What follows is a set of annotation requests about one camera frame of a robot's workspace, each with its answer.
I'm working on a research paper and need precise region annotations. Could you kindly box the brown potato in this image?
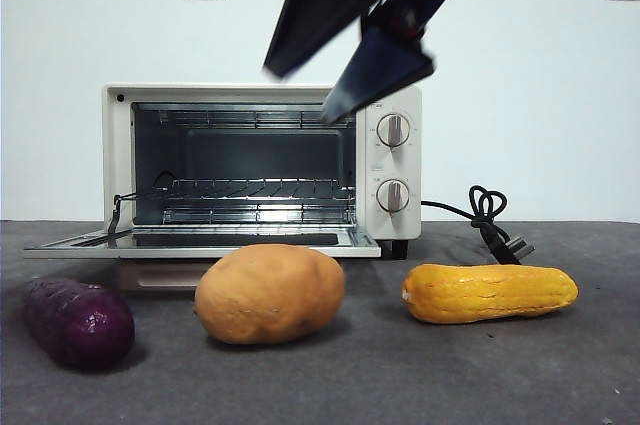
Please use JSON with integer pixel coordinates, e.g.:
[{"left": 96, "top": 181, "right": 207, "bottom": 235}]
[{"left": 193, "top": 243, "right": 346, "bottom": 346}]

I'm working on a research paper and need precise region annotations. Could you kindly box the white glass oven door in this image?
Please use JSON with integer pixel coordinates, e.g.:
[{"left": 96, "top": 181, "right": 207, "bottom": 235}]
[{"left": 22, "top": 222, "right": 383, "bottom": 292}]

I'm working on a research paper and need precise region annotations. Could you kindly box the beige oven knob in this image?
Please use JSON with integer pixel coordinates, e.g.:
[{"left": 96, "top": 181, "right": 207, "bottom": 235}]
[
  {"left": 375, "top": 178, "right": 411, "bottom": 214},
  {"left": 375, "top": 113, "right": 412, "bottom": 149}
]

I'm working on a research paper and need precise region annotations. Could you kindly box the white toaster oven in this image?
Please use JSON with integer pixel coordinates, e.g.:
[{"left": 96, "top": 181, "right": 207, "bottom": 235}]
[{"left": 102, "top": 83, "right": 423, "bottom": 260}]

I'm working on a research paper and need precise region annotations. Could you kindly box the purple sweet potato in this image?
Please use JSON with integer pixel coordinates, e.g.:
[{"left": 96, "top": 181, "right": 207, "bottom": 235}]
[{"left": 23, "top": 278, "right": 136, "bottom": 371}]

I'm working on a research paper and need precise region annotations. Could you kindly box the yellow corn cob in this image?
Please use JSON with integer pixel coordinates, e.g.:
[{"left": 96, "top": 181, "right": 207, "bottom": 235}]
[{"left": 400, "top": 263, "right": 580, "bottom": 325}]

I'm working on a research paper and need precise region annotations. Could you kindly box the black power cable with plug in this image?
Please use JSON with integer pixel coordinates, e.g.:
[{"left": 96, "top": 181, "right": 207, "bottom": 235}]
[{"left": 421, "top": 185, "right": 535, "bottom": 266}]

